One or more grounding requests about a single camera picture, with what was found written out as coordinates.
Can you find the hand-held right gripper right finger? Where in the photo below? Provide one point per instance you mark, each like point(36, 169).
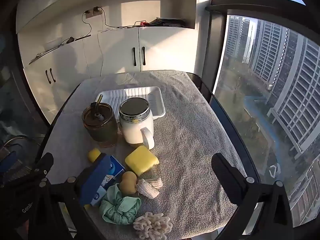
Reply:
point(228, 177)

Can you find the yellow rectangular sponge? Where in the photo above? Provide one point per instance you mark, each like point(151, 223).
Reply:
point(141, 160)

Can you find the grey terry towel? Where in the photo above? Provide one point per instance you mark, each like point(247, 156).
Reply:
point(190, 135)

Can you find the white ribbed plastic tray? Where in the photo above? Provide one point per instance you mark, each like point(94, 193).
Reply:
point(150, 100)

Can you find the brown glass cup with straw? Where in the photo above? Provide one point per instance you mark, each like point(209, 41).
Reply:
point(102, 130)

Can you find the blue and white small carton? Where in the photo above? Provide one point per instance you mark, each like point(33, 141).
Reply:
point(115, 171)

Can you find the high-rise apartment buildings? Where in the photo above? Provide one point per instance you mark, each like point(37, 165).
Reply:
point(287, 67)

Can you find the black flat device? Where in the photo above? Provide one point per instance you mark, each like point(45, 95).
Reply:
point(83, 37)

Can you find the small red device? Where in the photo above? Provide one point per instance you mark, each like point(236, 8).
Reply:
point(144, 23)

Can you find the black window frame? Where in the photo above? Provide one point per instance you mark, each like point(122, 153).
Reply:
point(215, 42)

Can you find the small yellow foam piece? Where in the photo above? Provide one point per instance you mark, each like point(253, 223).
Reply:
point(93, 155)

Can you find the beige knitted cloth roll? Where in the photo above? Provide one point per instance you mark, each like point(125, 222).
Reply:
point(147, 190)
point(156, 182)

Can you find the white mug with chrome lid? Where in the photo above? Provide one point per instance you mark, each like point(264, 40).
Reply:
point(135, 130)

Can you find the blue and white tissue pack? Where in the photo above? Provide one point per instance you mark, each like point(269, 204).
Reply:
point(97, 196)

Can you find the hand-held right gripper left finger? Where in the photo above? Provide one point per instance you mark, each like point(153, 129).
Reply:
point(96, 180)

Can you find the wall socket with plugs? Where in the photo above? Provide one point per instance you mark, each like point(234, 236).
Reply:
point(92, 13)

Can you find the green fabric scrunchie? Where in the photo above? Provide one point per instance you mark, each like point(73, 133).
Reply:
point(117, 210)

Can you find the white lower cabinet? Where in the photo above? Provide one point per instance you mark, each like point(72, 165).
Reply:
point(170, 50)

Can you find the dark flat strip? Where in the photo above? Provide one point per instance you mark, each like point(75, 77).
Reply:
point(43, 54)

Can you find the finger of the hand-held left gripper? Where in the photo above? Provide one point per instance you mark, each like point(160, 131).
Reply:
point(46, 163)
point(7, 162)

